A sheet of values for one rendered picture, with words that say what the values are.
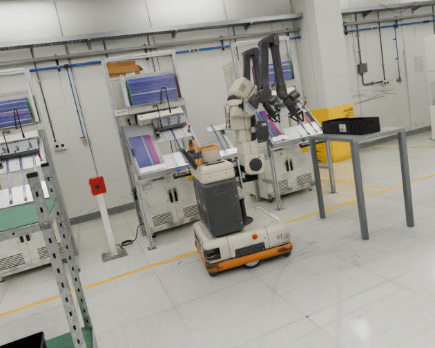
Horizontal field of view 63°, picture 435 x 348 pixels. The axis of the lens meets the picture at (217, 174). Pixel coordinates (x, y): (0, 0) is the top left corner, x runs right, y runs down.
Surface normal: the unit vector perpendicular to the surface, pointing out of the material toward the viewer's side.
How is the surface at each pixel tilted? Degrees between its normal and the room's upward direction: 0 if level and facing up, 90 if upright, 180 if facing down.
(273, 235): 90
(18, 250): 90
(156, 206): 90
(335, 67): 90
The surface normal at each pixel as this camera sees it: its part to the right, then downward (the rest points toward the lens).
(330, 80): 0.36, 0.10
